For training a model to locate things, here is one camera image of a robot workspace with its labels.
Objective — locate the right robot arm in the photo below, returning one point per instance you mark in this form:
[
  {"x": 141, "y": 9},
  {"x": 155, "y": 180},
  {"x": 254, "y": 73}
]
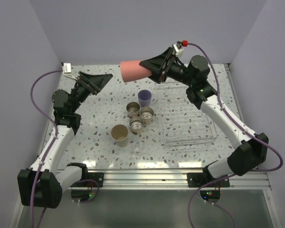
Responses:
[{"x": 249, "y": 147}]

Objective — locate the white wire dish rack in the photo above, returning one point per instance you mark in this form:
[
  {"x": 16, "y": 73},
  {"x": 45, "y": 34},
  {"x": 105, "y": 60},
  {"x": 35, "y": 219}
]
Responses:
[{"x": 182, "y": 123}]

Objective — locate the clear glass cup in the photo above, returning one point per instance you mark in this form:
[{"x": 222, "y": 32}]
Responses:
[{"x": 138, "y": 149}]

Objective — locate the metal cup front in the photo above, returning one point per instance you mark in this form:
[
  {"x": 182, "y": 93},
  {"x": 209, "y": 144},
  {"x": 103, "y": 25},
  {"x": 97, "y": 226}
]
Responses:
[{"x": 136, "y": 125}]

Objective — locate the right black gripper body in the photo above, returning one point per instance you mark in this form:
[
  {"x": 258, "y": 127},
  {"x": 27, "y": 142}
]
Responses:
[{"x": 174, "y": 71}]

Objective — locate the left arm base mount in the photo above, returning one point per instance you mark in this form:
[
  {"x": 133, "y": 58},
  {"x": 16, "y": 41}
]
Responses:
[{"x": 93, "y": 182}]

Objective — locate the metal cup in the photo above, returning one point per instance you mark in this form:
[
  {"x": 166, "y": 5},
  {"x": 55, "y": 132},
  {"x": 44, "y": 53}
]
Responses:
[
  {"x": 136, "y": 125},
  {"x": 133, "y": 109},
  {"x": 146, "y": 113}
]

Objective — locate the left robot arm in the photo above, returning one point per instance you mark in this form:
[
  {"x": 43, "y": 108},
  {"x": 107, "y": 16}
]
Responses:
[{"x": 41, "y": 185}]

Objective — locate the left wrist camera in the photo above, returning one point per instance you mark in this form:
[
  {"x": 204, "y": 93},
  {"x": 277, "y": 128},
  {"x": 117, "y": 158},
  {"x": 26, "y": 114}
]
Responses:
[{"x": 67, "y": 71}]

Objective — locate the red plastic cup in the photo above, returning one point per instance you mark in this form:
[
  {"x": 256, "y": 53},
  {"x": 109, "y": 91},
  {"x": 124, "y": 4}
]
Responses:
[{"x": 132, "y": 71}]

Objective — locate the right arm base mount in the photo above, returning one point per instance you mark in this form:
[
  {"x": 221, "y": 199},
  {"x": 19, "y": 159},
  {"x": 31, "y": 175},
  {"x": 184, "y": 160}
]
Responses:
[{"x": 213, "y": 191}]

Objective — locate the beige plastic cup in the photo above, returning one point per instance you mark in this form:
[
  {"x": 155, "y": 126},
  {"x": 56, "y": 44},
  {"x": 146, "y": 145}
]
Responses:
[{"x": 120, "y": 135}]

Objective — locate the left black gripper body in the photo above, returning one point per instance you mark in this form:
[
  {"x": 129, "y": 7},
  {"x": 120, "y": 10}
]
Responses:
[{"x": 82, "y": 90}]

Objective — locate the purple plastic cup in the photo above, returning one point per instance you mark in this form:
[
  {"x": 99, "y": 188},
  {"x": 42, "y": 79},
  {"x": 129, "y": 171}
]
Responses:
[{"x": 144, "y": 98}]

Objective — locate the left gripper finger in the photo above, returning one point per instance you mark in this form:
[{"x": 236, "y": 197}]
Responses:
[
  {"x": 100, "y": 81},
  {"x": 83, "y": 76}
]

